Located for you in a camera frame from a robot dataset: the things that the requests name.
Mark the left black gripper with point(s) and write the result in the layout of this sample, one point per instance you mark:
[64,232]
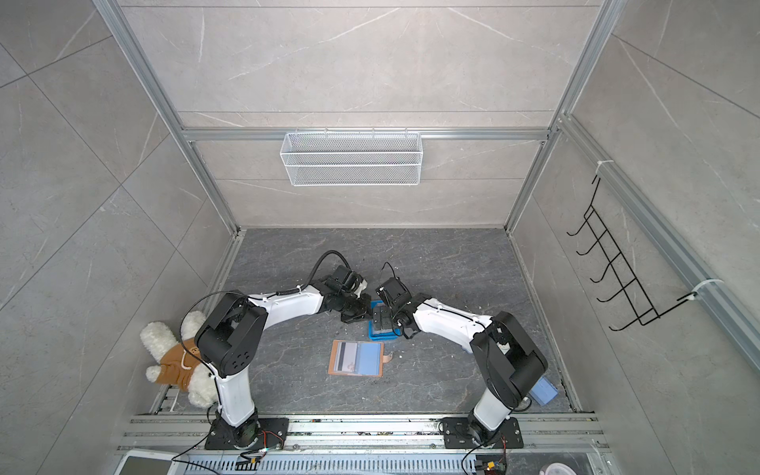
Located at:
[366,312]

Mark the stack of white cards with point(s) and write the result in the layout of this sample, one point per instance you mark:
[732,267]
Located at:
[382,322]

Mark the blue plastic card tray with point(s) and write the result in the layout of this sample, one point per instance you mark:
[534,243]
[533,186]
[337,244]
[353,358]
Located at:
[380,337]

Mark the pink VIP card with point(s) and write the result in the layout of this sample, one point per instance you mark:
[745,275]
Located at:
[346,357]

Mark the tan leather card holder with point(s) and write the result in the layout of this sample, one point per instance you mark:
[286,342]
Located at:
[359,359]

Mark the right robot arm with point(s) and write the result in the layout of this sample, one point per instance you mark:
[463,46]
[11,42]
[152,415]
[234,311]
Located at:
[509,361]

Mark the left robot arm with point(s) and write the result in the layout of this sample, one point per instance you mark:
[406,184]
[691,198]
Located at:
[229,338]

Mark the blue cloth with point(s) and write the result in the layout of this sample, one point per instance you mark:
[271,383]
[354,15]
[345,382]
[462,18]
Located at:
[543,392]

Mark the white teddy bear brown shirt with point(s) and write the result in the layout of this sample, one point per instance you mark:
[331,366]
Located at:
[178,361]

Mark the white tablet device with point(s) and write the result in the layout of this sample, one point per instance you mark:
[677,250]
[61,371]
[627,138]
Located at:
[147,462]

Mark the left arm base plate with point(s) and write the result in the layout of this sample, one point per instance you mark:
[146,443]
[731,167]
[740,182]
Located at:
[252,435]

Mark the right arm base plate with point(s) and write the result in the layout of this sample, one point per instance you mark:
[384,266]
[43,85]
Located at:
[469,433]

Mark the white wire mesh basket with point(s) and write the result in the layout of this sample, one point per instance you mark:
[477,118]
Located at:
[353,159]

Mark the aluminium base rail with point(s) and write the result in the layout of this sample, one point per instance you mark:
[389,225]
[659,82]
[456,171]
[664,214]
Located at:
[378,433]

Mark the black wire hook rack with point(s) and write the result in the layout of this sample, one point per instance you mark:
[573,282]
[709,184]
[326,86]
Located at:
[619,268]

